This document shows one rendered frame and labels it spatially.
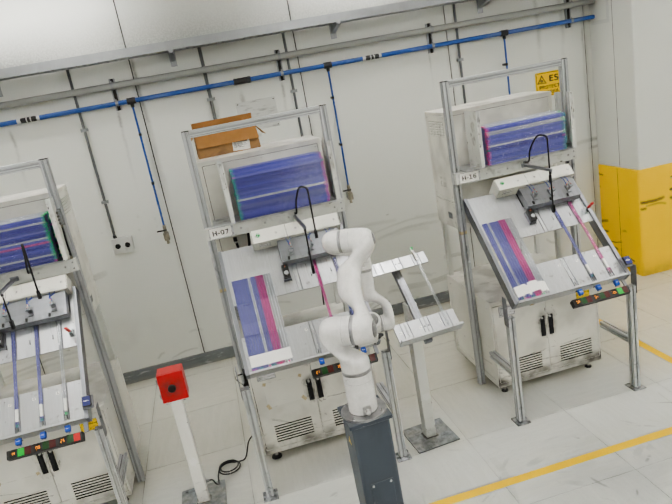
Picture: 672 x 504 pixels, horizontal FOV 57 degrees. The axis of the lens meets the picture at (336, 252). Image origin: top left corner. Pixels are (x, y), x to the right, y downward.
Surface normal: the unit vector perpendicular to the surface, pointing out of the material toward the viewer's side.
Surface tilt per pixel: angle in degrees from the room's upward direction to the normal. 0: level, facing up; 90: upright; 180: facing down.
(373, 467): 90
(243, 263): 48
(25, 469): 90
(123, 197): 90
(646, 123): 90
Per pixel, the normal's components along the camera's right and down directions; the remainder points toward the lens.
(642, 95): 0.22, 0.23
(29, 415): 0.04, -0.48
